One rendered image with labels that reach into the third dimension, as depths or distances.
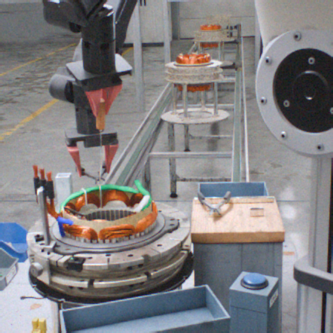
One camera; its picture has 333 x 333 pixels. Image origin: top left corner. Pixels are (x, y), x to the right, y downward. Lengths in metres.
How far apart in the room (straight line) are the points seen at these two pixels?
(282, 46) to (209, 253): 0.63
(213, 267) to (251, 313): 0.20
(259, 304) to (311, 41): 0.53
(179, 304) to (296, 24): 0.53
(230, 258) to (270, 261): 0.08
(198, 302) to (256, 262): 0.26
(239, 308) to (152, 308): 0.17
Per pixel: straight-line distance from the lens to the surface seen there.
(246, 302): 1.08
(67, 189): 1.24
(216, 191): 1.51
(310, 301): 0.86
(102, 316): 1.00
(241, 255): 1.25
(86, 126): 1.23
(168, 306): 1.02
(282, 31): 0.71
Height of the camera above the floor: 1.56
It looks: 18 degrees down
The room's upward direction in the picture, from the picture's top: 3 degrees counter-clockwise
